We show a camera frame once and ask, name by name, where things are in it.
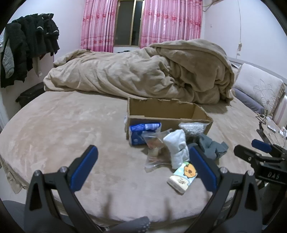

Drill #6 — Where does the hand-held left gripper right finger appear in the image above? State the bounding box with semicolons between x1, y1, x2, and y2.
185;144;264;233

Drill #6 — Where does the white towel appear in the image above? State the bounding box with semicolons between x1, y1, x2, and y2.
163;129;190;169

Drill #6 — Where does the bag of white beads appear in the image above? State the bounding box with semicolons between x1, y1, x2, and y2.
179;122;205;142

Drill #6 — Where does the padded bed headboard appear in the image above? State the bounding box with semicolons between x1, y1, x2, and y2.
227;57;287;127

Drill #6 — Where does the white floral pillow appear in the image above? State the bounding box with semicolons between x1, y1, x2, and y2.
232;63;286;117

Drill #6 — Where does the grey cloth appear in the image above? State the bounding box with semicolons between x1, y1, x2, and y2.
190;133;229;160

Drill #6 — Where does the clear plastic bag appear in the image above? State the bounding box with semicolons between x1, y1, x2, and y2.
142;129;177;173

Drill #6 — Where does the beige hanging garment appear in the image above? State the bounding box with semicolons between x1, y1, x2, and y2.
32;56;43;77

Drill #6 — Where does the blue tissue packet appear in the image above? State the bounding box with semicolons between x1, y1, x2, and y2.
129;122;162;146

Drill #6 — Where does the dark suitcase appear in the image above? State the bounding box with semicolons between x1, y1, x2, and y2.
16;82;46;108

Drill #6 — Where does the large black jacket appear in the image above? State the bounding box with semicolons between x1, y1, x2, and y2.
0;21;30;88

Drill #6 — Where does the beige fleece blanket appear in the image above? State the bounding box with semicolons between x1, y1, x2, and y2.
44;39;235;104

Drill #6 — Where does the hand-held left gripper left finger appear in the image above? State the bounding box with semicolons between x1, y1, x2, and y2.
23;144;103;233

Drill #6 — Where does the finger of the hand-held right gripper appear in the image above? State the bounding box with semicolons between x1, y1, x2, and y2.
233;144;269;168
251;139;287;158

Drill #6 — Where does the window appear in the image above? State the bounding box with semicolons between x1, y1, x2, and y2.
113;0;146;47

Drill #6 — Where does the wall cable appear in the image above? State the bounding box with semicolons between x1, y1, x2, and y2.
235;0;244;56

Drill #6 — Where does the brown cardboard box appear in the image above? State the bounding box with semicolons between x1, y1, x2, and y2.
126;97;213;140

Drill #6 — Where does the pink curtain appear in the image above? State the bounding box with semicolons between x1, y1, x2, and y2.
139;0;203;48
80;0;118;53

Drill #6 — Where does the bedside table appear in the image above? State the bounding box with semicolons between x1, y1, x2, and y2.
256;114;287;149

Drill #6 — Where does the cartoon print tissue packet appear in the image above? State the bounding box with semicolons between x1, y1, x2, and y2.
166;162;199;194

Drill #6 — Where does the grey quilted vest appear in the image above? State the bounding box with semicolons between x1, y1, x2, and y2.
2;41;15;79

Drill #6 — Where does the person's grey dotted sock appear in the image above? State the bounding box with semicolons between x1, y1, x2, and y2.
121;216;150;233

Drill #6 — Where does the black jacket with white trim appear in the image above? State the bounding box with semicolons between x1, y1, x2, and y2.
26;13;60;60

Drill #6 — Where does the grey pillow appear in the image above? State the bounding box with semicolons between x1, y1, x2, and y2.
232;88;266;113

